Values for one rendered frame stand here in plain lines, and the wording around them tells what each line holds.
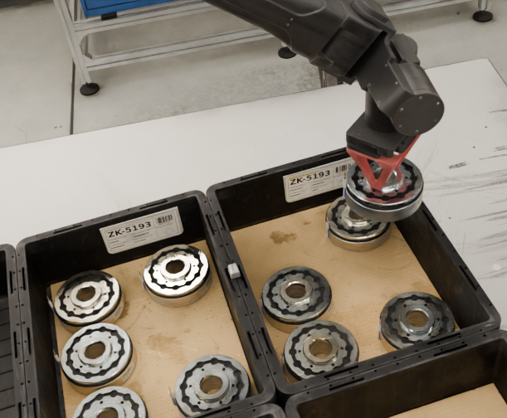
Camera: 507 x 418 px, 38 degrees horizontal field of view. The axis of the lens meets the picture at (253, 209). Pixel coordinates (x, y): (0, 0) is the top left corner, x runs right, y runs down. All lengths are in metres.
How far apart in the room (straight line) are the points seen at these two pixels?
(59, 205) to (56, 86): 1.70
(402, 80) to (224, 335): 0.49
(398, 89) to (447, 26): 2.48
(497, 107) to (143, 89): 1.74
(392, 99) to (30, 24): 3.05
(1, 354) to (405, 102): 0.71
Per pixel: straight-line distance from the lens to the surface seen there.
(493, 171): 1.52
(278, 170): 1.18
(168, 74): 3.12
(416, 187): 0.99
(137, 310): 1.16
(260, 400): 0.92
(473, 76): 1.76
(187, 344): 1.10
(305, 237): 1.20
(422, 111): 0.81
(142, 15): 2.95
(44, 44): 3.54
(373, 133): 0.91
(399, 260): 1.17
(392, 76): 0.80
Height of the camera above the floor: 1.72
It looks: 45 degrees down
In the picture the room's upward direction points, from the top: 9 degrees counter-clockwise
